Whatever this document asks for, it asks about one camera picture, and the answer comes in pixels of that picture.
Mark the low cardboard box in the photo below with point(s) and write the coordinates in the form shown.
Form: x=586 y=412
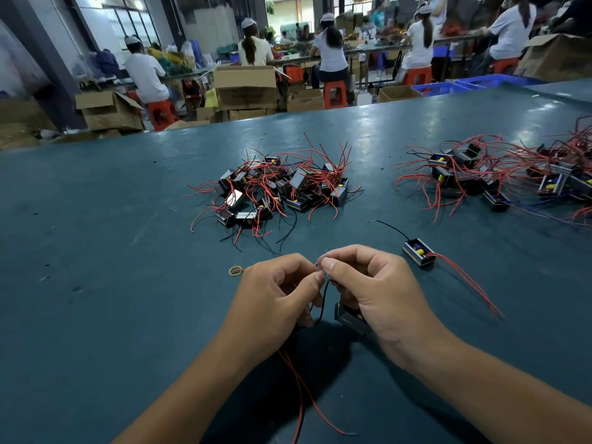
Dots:
x=305 y=100

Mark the yellow rubber band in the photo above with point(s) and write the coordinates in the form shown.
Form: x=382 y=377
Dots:
x=232 y=270

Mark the large closed cardboard box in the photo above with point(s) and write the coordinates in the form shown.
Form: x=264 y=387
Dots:
x=246 y=87

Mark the shallow cardboard box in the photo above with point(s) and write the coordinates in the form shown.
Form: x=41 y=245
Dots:
x=400 y=93

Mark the tilted cardboard box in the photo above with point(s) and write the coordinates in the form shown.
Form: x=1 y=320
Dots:
x=555 y=57

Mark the person's right hand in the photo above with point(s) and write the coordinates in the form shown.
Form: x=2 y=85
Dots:
x=388 y=296

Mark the person's right forearm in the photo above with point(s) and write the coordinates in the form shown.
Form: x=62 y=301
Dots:
x=513 y=397

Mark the person's left forearm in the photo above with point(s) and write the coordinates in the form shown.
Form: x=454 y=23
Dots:
x=176 y=407

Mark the person's left hand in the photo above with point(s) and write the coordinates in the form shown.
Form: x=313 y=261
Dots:
x=268 y=309

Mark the blue plastic crate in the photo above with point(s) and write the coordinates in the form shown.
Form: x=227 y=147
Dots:
x=441 y=88
x=499 y=81

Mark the open cardboard box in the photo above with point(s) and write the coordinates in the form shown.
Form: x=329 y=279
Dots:
x=109 y=111

